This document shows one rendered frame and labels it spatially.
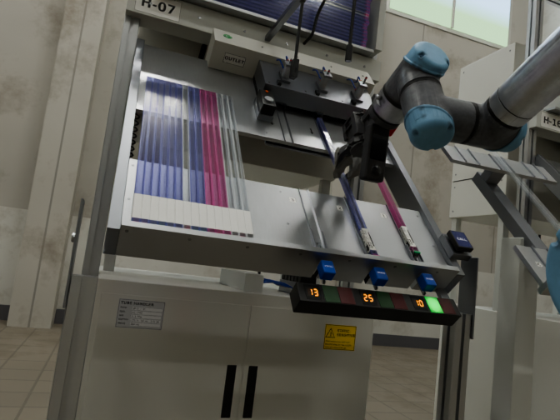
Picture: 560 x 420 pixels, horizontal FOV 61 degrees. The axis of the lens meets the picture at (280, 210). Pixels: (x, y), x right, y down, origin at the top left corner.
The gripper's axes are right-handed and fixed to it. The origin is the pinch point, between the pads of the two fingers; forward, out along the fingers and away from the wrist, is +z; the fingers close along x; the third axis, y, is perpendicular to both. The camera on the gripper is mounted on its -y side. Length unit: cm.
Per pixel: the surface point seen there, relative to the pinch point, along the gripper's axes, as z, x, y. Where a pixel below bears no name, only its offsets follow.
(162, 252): -2.9, 39.6, -26.5
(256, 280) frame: 27.7, 12.0, -14.7
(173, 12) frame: 6, 41, 52
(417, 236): -3.1, -14.7, -15.1
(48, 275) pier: 299, 84, 104
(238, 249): -6.0, 27.3, -25.7
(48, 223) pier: 281, 90, 139
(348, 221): -2.8, 2.0, -13.8
